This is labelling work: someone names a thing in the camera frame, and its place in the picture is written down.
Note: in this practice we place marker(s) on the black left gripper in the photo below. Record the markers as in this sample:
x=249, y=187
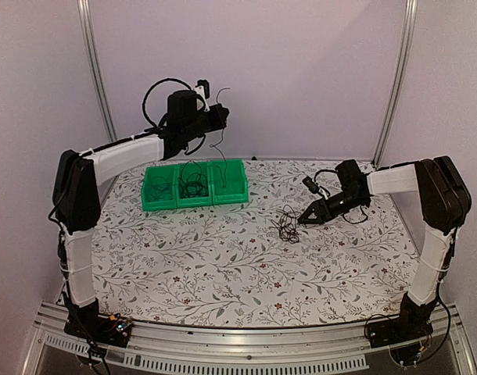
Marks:
x=220, y=120

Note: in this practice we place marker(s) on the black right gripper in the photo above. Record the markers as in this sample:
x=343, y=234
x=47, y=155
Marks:
x=320, y=209

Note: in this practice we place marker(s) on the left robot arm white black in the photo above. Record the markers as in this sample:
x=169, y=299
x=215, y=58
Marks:
x=76, y=205

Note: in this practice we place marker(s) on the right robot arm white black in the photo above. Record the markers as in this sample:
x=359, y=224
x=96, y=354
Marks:
x=445, y=202

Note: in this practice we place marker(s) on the green three-compartment plastic bin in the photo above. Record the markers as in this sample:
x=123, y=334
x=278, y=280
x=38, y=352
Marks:
x=194, y=184

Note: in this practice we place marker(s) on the floral patterned table mat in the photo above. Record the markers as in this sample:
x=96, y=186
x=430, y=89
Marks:
x=227, y=266

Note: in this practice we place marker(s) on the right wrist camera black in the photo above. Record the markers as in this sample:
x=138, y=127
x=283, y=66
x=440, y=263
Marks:
x=311, y=185

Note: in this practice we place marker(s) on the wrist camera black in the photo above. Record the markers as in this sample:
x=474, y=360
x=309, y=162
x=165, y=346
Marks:
x=205, y=85
x=311, y=185

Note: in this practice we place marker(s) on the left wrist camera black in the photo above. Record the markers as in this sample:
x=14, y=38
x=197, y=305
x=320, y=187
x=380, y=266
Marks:
x=205, y=85

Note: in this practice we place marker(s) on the front aluminium rail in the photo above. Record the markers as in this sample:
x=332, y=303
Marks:
x=158, y=348

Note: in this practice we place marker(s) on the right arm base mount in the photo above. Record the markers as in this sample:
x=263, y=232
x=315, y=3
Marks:
x=411, y=324

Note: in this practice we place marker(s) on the left aluminium frame post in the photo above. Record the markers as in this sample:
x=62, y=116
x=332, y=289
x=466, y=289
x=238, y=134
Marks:
x=84, y=13

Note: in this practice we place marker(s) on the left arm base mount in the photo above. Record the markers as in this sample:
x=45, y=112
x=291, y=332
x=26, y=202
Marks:
x=89, y=324

